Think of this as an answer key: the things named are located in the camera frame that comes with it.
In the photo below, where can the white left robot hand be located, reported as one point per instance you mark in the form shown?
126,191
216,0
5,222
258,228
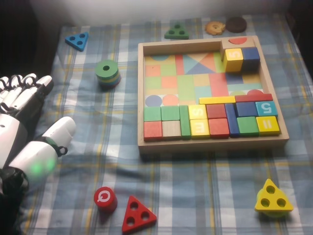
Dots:
12,139

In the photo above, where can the yellow cube block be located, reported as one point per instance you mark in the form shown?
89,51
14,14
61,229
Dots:
233,61

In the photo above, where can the dark blue cube block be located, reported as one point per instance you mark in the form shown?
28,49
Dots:
251,57

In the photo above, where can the blue three-hole triangle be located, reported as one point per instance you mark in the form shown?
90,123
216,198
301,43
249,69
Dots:
69,41

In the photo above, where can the red cylinder with white Q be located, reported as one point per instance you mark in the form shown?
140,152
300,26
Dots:
106,205

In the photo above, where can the red three-hole triangle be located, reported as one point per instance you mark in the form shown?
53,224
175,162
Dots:
137,215

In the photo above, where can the blue checked cloth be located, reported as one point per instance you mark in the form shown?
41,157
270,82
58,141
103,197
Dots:
171,183

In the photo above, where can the green three-hole triangle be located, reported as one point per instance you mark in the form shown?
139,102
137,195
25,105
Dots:
176,36

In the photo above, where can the wooden puzzle tray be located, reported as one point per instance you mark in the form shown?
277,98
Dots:
211,146

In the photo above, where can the tan flower biscuit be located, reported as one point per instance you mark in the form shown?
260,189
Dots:
210,29

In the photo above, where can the dark chocolate biscuit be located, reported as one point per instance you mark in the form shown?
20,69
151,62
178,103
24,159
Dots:
236,24

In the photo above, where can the yellow three-hole triangle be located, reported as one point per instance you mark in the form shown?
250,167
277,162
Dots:
272,197

